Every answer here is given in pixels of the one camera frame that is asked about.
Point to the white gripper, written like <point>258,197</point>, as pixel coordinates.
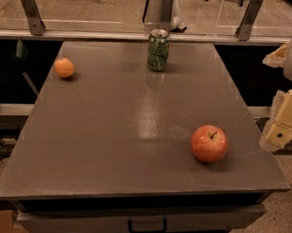
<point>278,131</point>

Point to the green soda can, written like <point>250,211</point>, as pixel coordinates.
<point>158,47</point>

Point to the red apple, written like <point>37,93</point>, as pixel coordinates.
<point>209,144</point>

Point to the orange fruit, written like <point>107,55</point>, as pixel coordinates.
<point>64,68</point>

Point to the right metal rail bracket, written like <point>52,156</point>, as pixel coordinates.
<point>243,32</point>

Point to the metal rail bracket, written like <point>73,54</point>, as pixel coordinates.
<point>243,32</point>
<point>34,19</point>

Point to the horizontal metal rail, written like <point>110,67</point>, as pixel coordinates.
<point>132,36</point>

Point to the center metal post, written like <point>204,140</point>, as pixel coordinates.
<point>163,14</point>

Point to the left metal rail bracket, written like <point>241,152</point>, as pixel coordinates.
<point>34,19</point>

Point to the grey drawer with black handle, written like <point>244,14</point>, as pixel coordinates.
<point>211,219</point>

